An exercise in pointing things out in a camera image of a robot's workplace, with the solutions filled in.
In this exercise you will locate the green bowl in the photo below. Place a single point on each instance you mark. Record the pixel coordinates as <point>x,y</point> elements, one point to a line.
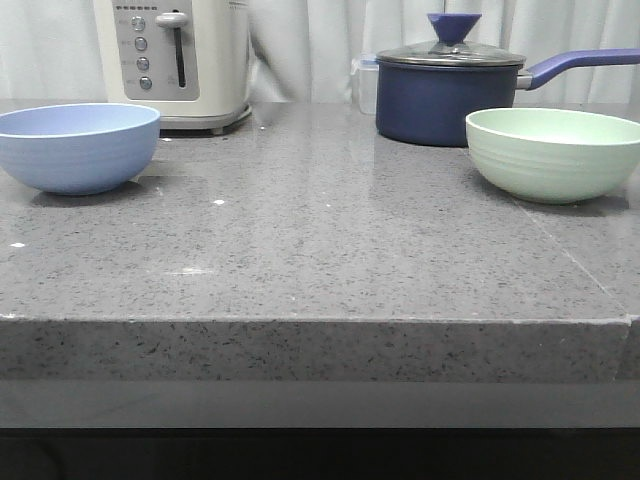
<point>552,156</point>

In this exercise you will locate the blue bowl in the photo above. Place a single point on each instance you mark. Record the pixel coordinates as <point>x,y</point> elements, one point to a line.
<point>78,149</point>

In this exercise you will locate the clear plastic container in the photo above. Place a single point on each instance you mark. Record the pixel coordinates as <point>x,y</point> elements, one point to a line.
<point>364,69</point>

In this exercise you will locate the dark blue saucepan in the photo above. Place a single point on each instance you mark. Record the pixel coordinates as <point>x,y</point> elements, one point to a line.
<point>423,98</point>

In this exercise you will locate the cream white toaster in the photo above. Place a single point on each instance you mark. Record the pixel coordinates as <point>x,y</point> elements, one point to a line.
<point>188,59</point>

